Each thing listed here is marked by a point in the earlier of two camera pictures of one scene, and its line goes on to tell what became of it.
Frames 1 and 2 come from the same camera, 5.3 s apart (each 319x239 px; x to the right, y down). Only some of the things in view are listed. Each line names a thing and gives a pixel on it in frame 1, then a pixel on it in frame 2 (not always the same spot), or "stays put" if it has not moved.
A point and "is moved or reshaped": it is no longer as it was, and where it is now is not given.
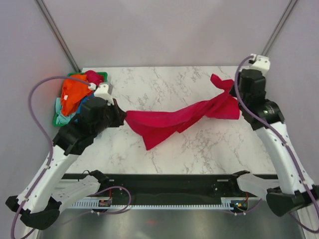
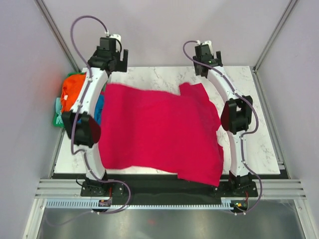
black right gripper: [232, 91] -> [219, 55]
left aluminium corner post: [57, 32] stays put
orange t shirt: [72, 92] stays put
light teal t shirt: [61, 119] stays put
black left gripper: [120, 115] -> [122, 65]
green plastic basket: [57, 125] stays put
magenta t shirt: [156, 127] is moved or reshaped
